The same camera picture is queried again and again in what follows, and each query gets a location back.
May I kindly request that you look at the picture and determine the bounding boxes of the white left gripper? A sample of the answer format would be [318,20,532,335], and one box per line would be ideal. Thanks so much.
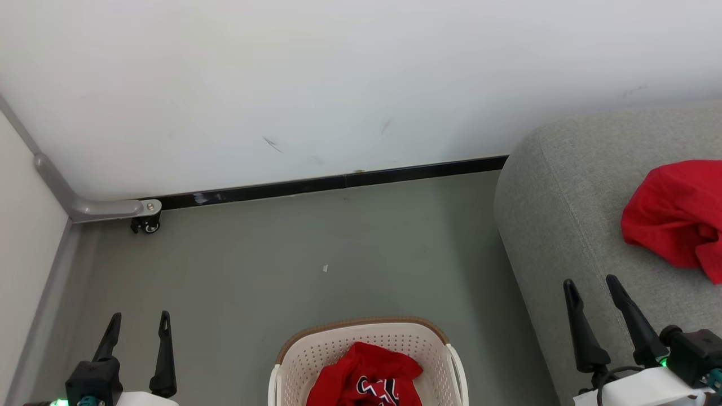
[92,310,180,406]

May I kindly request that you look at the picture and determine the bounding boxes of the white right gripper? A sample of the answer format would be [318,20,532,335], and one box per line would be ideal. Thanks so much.
[563,274,717,406]

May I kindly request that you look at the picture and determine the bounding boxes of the plain red shirt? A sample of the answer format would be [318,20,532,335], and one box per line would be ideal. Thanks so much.
[620,160,722,284]

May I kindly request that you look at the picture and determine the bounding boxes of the red jersey with number print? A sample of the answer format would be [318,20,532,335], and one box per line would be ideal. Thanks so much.
[306,342,424,406]

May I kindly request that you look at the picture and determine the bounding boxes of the beige perforated laundry basket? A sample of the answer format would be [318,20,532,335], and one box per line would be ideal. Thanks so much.
[268,316,470,406]

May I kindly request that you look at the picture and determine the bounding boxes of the small black caster wheel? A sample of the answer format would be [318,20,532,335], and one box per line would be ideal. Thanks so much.
[131,214,161,235]

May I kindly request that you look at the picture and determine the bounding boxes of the grey fabric sofa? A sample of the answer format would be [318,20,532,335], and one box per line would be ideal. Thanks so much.
[494,101,722,406]

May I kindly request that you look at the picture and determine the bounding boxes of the black wall baseboard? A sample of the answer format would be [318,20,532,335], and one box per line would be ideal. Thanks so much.
[138,156,509,212]

